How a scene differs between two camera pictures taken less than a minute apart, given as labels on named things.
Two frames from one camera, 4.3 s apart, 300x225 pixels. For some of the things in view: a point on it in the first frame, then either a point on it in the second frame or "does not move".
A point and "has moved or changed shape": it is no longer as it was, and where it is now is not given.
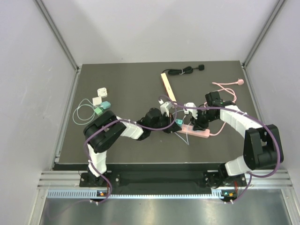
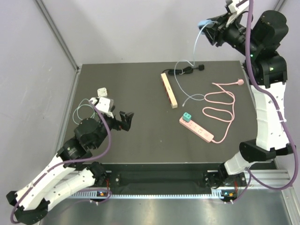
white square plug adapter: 102,92 does not move
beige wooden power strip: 167,87 does not move
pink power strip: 188,129 has moved or changed shape
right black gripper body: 203,120 → 232,35
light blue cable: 186,134 → 193,64
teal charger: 179,122 → 186,116
